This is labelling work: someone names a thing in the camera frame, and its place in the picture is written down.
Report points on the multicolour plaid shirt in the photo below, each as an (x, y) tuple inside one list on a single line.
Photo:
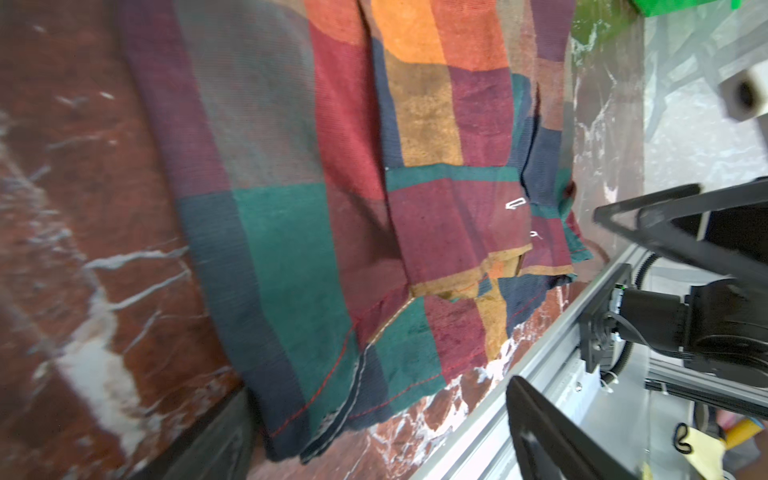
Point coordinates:
[(374, 193)]

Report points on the aluminium front rail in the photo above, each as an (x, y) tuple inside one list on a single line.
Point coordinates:
[(632, 420)]

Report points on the green plastic basket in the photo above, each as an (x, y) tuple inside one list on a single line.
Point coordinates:
[(703, 8)]

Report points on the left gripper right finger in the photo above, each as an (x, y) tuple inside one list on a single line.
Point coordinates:
[(548, 445)]

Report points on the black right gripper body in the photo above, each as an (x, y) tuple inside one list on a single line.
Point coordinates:
[(742, 229)]

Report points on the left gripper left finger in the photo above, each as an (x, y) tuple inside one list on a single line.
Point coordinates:
[(218, 446)]

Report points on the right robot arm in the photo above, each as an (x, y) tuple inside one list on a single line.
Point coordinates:
[(719, 328)]

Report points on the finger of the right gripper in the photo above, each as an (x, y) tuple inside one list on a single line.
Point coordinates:
[(679, 240), (689, 200)]

